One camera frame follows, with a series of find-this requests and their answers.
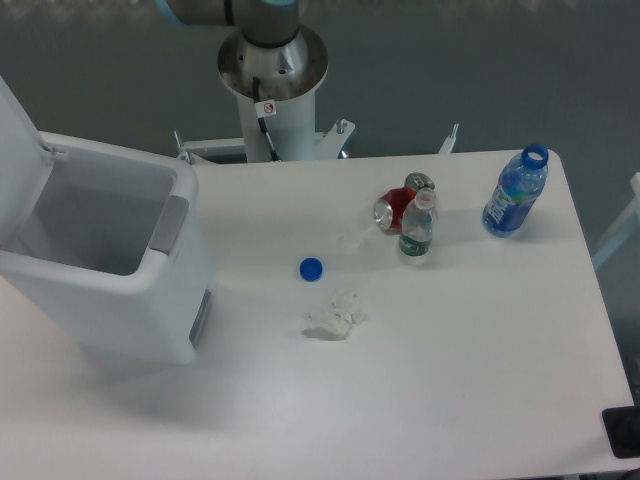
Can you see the white trash can lid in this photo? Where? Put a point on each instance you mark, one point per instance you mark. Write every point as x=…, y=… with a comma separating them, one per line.
x=27, y=163

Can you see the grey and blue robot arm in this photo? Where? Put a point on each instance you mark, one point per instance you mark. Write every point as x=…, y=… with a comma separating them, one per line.
x=266, y=24

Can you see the blue bottle cap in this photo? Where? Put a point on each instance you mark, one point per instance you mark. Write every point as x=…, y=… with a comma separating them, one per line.
x=311, y=269

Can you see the crushed red soda can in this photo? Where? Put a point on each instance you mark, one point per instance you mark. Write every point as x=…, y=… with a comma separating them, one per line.
x=388, y=209

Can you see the white trash can body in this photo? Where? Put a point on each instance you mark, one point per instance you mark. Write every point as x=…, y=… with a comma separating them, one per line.
x=113, y=251

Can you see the crumpled white tissue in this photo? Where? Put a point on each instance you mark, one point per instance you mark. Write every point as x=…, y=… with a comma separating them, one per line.
x=334, y=323

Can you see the small clear green-label bottle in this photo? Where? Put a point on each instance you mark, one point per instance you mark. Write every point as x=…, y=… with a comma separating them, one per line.
x=417, y=223

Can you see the blue drink bottle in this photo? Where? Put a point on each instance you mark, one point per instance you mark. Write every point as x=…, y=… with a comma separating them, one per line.
x=519, y=185

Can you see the black device at corner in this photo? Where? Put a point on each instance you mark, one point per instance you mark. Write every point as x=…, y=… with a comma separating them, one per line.
x=622, y=428

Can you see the white metal base frame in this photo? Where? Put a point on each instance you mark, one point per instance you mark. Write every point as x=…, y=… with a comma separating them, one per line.
x=328, y=145

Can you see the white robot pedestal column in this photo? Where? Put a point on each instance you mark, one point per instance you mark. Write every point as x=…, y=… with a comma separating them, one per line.
x=275, y=93

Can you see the white frame at right edge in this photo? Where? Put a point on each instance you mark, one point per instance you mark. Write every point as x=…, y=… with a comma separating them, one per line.
x=620, y=230

